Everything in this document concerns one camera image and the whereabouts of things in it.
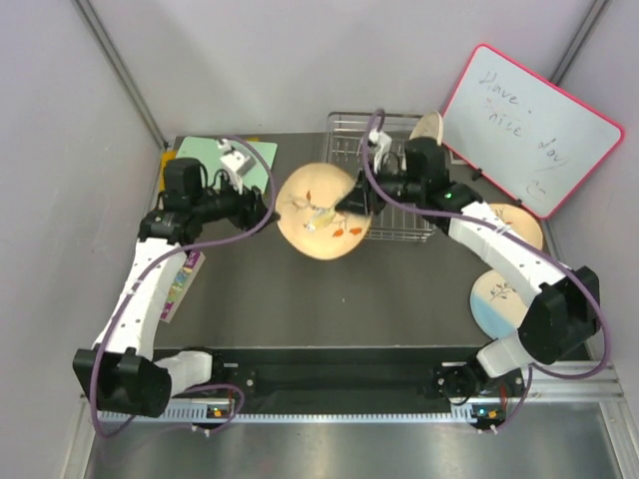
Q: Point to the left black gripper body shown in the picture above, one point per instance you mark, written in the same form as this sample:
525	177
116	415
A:
226	203

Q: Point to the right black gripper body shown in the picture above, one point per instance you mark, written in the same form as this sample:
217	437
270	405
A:
400	188

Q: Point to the bird plate with orange leaves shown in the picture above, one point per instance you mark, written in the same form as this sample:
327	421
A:
308	219

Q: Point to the green tinted branch plate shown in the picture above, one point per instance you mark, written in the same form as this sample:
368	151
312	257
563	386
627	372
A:
429	126

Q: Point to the blue and cream plate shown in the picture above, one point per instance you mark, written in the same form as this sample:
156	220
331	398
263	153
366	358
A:
495	305

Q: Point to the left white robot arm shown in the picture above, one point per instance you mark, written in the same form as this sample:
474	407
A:
119	373

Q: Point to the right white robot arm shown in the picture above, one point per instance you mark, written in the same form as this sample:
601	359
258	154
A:
563	309

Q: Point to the green paper divider sheet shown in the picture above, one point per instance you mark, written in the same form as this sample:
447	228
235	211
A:
256	177

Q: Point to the purple treehouse book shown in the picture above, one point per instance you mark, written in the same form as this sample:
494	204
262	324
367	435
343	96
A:
181	284

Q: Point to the yellow clip file folder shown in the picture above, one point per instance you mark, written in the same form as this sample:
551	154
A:
167	159

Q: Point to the pink framed whiteboard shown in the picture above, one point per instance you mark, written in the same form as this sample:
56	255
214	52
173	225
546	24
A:
533	140

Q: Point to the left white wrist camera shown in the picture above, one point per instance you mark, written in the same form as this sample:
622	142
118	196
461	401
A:
235	163

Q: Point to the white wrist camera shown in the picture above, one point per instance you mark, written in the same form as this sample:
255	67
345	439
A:
235	163
380	143

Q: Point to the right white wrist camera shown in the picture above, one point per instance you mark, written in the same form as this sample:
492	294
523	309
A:
380	143

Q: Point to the metal wire dish rack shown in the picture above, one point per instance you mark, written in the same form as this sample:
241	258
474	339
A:
343	133

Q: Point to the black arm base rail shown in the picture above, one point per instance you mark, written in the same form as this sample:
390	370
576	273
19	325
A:
433	372

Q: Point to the grey slotted cable duct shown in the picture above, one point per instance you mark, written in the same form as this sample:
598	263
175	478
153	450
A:
217	412

